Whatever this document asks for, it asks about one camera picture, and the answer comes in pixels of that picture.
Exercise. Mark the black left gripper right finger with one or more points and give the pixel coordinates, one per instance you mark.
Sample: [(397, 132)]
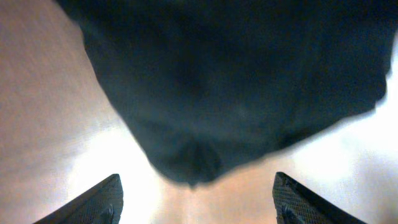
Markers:
[(296, 204)]

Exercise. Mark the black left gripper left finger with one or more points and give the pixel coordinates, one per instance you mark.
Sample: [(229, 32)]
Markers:
[(101, 204)]

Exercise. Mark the black t-shirt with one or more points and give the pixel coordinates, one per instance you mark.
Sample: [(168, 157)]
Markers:
[(206, 86)]

